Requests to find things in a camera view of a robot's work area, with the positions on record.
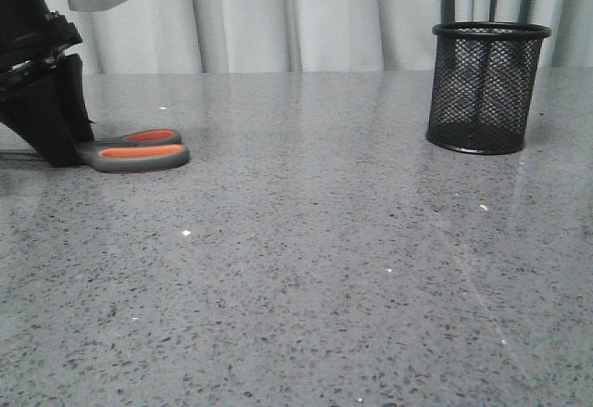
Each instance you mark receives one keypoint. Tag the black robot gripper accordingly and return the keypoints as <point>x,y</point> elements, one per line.
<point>46,108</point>

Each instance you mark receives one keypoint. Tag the grey pleated curtain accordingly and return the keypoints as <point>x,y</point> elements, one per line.
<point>244,36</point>

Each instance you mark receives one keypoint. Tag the grey orange handled scissors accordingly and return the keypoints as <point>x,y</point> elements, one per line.
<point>144,151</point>

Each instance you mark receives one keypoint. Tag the black mesh pen bucket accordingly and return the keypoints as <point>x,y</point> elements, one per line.
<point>483,83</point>

